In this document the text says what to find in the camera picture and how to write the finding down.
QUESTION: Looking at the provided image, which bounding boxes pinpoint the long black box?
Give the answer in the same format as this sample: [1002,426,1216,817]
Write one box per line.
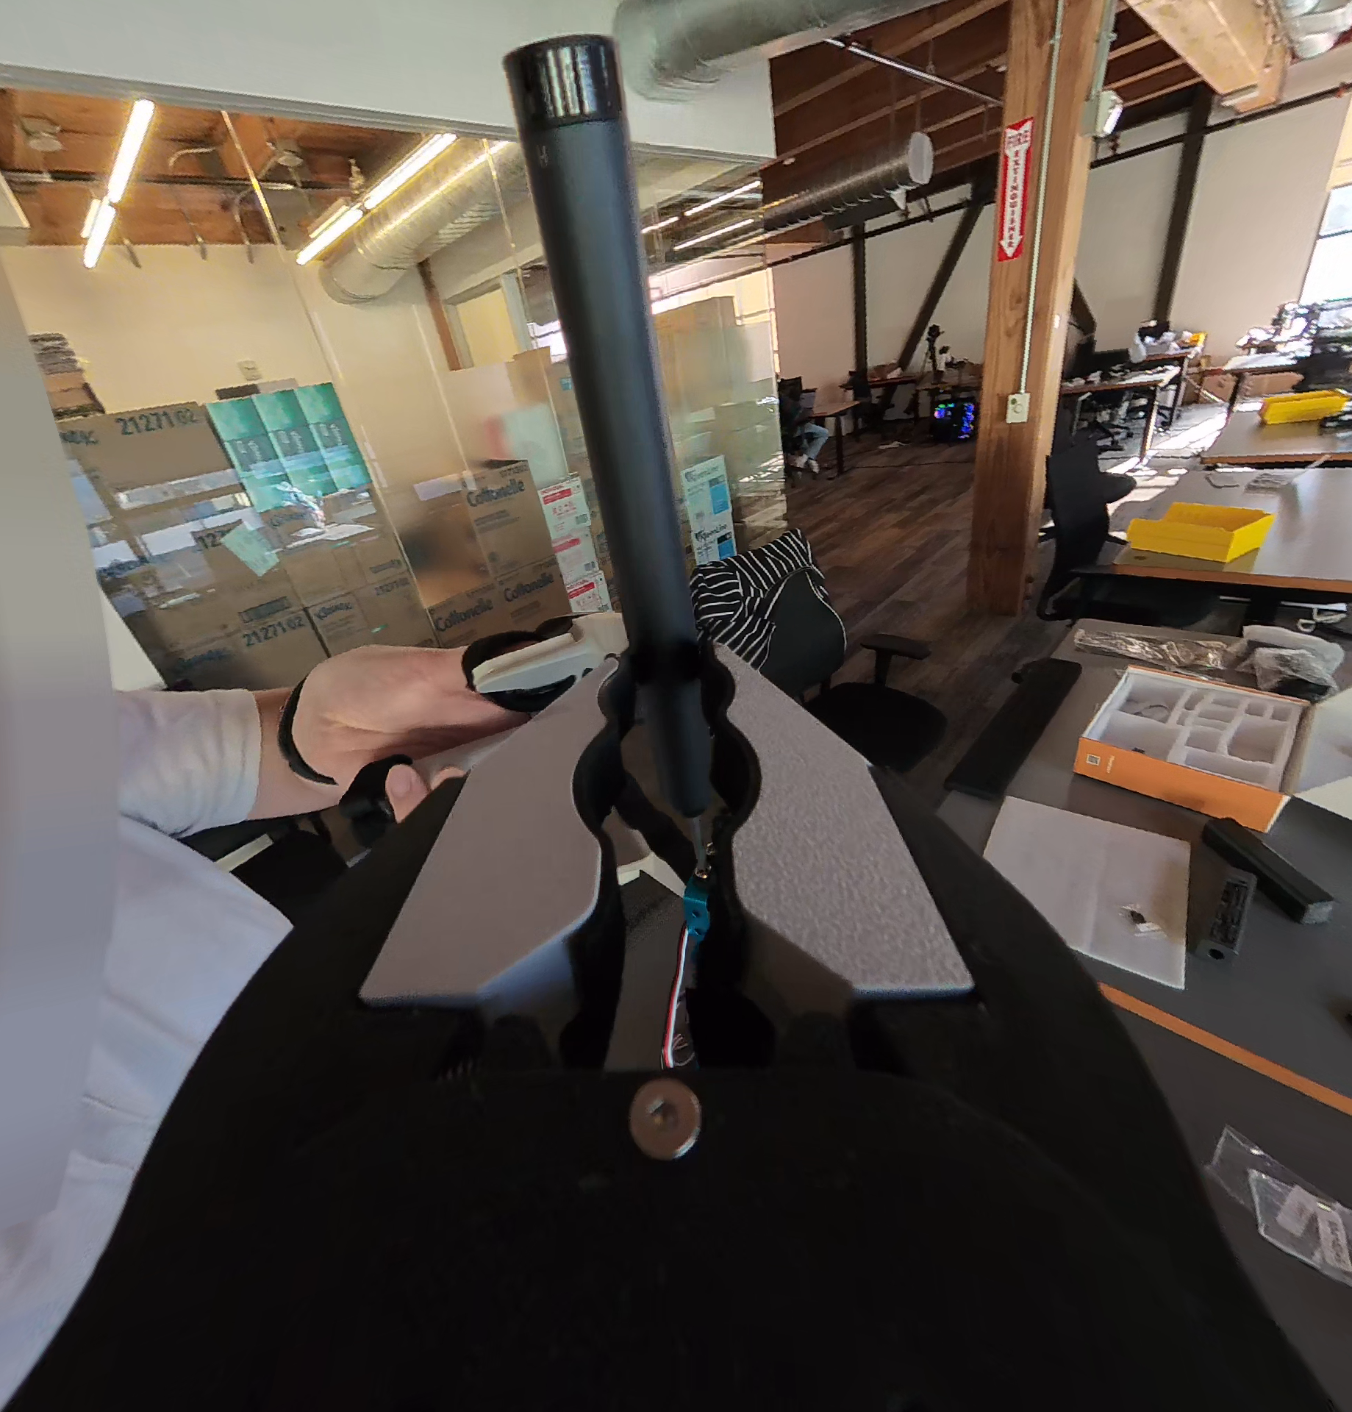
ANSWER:
[1200,817,1336,927]

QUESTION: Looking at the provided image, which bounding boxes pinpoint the dark grey bit holder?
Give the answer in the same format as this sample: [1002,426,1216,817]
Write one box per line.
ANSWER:
[1188,869,1259,963]

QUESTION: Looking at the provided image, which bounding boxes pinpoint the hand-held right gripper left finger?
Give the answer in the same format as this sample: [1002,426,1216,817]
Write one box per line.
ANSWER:
[357,650,638,1066]

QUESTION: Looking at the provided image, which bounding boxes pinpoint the stack of cardboard boxes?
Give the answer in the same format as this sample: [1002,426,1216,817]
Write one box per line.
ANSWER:
[29,298,743,691]

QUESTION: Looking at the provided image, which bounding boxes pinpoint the black office chair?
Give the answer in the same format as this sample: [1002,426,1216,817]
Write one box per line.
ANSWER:
[731,552,948,774]
[1035,430,1140,621]

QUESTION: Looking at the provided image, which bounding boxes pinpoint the labelled clear screw bag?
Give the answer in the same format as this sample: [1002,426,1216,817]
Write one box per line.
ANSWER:
[1205,1125,1352,1297]

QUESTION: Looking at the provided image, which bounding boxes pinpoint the black wrist band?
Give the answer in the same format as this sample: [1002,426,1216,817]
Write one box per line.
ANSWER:
[275,675,340,787]

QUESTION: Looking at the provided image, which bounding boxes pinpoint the stack of teal boxes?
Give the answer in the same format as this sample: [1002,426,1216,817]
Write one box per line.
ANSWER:
[206,385,373,514]

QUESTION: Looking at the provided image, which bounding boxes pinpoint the dark grey desk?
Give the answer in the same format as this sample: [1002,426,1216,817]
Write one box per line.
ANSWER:
[937,618,1352,1129]
[1106,992,1352,1412]

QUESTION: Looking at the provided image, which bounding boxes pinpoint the wooden pillar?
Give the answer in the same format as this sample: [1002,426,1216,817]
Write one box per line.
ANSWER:
[967,0,1118,618]

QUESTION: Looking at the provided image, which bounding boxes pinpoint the orange kit box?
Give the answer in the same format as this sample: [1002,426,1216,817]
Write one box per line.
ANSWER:
[1074,665,1352,840]

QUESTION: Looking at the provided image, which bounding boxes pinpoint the striped cloth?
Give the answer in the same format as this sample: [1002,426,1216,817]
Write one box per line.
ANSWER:
[690,530,828,676]

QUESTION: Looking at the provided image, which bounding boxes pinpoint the ceiling strip lamp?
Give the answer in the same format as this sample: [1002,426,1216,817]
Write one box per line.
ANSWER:
[294,133,457,267]
[80,100,156,270]

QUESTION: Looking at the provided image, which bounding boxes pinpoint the red and white sign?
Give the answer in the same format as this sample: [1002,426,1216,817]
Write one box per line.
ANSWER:
[997,118,1036,263]

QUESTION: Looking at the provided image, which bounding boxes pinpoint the silver ventilation duct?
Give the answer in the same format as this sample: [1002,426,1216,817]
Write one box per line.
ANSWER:
[1238,0,1352,59]
[319,137,589,304]
[764,133,934,235]
[614,0,931,103]

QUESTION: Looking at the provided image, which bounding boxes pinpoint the black electric screwdriver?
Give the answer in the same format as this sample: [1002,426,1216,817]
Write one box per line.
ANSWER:
[504,35,743,873]

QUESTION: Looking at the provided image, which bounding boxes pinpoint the black wrist rest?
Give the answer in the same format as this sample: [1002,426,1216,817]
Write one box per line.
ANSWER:
[945,659,1082,801]

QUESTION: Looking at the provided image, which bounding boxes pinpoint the person's left hand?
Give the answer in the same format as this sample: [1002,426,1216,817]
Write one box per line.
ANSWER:
[258,643,534,823]

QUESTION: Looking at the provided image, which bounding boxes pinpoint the white paper sheet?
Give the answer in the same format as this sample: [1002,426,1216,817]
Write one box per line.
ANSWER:
[981,796,1192,992]

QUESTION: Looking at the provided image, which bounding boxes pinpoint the clear bag of metal parts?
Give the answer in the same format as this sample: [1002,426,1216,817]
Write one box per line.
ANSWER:
[1073,623,1251,676]

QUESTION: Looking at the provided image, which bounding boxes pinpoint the clear bag of dark parts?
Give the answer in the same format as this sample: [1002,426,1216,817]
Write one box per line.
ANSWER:
[1238,627,1344,698]

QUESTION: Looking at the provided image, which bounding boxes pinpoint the blue toy robot arm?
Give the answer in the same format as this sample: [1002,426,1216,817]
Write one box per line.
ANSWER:
[653,839,732,1072]

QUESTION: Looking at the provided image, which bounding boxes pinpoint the person's left forearm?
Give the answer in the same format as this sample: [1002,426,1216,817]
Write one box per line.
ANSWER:
[113,686,302,828]

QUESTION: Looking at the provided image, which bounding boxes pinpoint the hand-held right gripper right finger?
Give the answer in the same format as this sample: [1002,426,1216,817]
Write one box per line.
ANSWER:
[687,642,977,1066]

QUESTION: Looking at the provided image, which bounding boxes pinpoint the grey office desk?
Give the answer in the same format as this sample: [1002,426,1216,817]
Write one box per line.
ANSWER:
[1199,407,1352,470]
[1110,464,1352,602]

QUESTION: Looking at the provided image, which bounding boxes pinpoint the large window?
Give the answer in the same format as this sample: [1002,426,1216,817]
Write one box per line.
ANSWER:
[1298,177,1352,304]

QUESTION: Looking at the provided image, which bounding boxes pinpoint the person's white shirt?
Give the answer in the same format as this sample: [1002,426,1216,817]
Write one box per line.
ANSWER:
[0,817,291,1412]

